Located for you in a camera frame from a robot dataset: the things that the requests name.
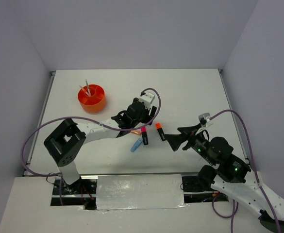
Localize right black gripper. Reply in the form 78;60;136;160
163;122;216;165

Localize orange black highlighter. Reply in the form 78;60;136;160
155;123;166;141

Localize pink black highlighter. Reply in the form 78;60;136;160
141;127;149;145

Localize translucent blue correction tape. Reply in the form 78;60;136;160
130;138;143;152

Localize clear green pen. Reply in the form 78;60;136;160
85;79;91;96

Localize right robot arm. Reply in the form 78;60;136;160
165;125;284;233

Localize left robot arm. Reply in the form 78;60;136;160
44;92;157;194

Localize orange round desk organizer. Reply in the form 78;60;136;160
77;84;107;114

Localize silver taped plate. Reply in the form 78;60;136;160
96;174;186;210

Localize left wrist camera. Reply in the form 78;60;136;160
139;92;155;109

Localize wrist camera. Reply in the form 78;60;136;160
139;92;155;109
196;113;213;135

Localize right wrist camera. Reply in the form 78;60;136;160
196;113;213;135

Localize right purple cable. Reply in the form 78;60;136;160
208;110;282;233

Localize purple cable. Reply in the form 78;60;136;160
22;88;163;206
208;110;282;233

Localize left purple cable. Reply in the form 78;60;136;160
22;88;163;206

